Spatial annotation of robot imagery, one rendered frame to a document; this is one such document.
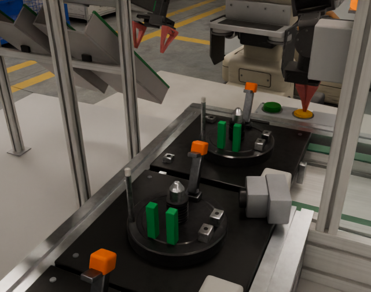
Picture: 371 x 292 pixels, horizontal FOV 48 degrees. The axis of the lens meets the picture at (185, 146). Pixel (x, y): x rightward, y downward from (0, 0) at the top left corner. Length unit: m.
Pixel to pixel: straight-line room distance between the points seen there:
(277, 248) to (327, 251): 0.09
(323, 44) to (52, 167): 0.66
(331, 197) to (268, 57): 0.95
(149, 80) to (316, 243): 0.46
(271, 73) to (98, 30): 0.84
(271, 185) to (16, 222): 0.48
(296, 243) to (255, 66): 0.97
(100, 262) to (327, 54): 0.36
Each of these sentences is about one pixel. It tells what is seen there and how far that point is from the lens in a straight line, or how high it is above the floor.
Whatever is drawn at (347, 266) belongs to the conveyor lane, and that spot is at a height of 0.91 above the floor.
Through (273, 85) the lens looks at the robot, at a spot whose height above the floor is 0.83.
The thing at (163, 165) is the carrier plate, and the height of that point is 0.97.
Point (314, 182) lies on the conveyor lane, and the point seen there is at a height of 0.92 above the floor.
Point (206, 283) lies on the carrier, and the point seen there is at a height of 0.99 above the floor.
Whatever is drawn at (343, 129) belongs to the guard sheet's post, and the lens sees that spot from 0.55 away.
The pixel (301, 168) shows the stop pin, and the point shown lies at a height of 0.96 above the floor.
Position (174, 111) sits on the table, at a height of 0.86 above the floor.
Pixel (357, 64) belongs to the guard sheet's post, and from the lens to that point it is 0.53.
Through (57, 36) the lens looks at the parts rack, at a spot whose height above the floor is 1.21.
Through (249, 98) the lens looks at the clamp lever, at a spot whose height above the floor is 1.04.
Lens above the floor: 1.36
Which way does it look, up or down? 30 degrees down
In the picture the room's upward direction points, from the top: 1 degrees counter-clockwise
